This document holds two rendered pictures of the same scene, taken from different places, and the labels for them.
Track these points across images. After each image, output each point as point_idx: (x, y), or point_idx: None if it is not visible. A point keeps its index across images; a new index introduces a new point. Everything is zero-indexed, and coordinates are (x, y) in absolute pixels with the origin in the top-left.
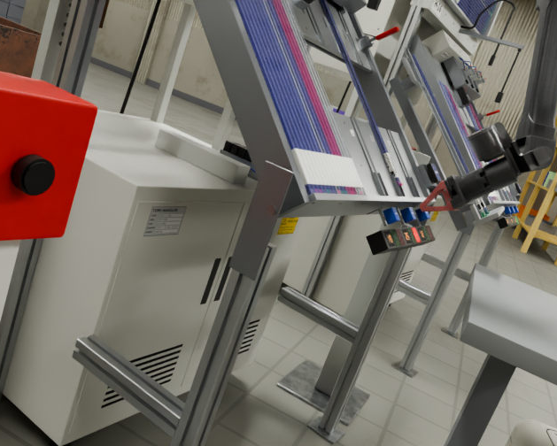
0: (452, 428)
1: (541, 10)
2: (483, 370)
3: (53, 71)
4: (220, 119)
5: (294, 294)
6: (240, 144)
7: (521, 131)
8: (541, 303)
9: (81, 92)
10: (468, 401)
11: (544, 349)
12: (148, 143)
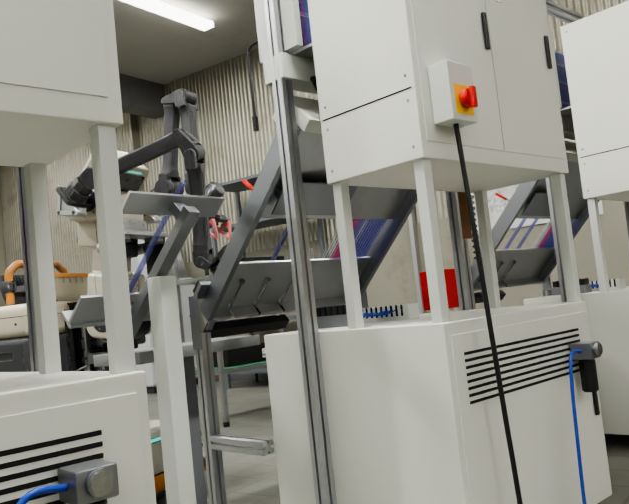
0: (191, 439)
1: (202, 173)
2: (195, 387)
3: (484, 272)
4: (359, 293)
5: (261, 438)
6: (344, 305)
7: (209, 245)
8: (149, 348)
9: (456, 278)
10: (197, 410)
11: (227, 337)
12: (425, 317)
